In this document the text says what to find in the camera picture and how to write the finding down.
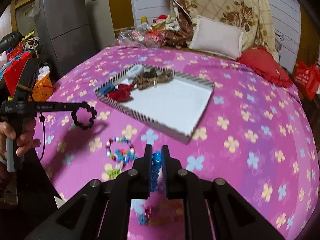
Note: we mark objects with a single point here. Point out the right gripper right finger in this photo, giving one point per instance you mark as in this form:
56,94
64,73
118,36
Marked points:
212,209

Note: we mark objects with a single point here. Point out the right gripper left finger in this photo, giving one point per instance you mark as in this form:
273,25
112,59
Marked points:
100,210

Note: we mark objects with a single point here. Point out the red satin bow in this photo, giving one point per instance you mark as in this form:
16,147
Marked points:
121,93

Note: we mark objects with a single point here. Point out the leopard bow brown scrunchie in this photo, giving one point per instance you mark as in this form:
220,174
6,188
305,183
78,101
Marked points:
152,78

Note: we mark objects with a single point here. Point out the person left hand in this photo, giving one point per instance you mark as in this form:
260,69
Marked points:
24,142

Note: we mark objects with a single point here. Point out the orange plastic basket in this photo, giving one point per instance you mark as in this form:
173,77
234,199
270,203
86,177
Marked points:
43,88

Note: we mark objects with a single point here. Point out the blue hair clip card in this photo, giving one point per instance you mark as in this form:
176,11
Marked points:
106,89

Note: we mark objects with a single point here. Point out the pink floral bed sheet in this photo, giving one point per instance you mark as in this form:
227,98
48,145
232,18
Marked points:
253,134

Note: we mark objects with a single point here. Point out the grey refrigerator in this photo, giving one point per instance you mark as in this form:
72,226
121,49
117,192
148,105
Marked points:
64,31

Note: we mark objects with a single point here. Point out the striped white tray box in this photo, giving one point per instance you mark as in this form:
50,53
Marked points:
173,108

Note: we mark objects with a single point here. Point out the grey fluffy scrunchie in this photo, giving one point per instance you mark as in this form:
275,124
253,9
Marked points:
133,72

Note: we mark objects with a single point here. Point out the clear plastic bag pile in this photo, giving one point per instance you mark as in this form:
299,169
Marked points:
143,36

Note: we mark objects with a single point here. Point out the red cushion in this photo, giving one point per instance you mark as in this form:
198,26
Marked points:
263,64

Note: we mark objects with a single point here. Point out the red shopping bag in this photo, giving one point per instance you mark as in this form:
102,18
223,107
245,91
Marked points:
307,79

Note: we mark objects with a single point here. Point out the white grey pillow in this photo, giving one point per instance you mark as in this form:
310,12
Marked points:
217,38

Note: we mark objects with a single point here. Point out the brown floral quilt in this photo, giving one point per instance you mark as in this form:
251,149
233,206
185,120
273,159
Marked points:
253,17

